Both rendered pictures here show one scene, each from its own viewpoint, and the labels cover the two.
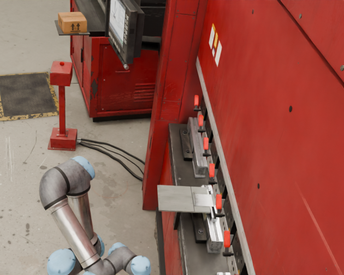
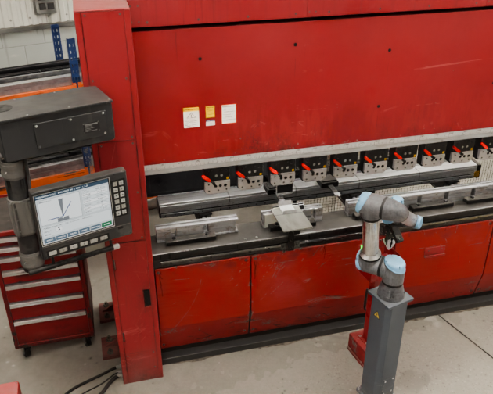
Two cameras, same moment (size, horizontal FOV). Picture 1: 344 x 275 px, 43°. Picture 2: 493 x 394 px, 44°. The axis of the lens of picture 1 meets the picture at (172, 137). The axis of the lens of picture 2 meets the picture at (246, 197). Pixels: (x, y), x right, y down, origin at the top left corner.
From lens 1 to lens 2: 3.70 m
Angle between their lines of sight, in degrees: 76
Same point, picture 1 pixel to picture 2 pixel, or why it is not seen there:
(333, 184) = (440, 44)
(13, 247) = not seen: outside the picture
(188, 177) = (239, 235)
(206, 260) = (329, 220)
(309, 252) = (440, 77)
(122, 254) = not seen: hidden behind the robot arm
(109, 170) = not seen: outside the picture
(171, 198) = (296, 222)
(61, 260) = (396, 259)
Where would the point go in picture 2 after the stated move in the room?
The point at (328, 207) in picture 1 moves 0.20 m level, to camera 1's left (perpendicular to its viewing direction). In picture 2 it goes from (443, 52) to (456, 63)
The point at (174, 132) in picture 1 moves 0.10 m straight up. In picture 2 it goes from (168, 249) to (167, 235)
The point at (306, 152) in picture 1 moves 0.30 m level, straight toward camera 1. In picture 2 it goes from (415, 52) to (471, 56)
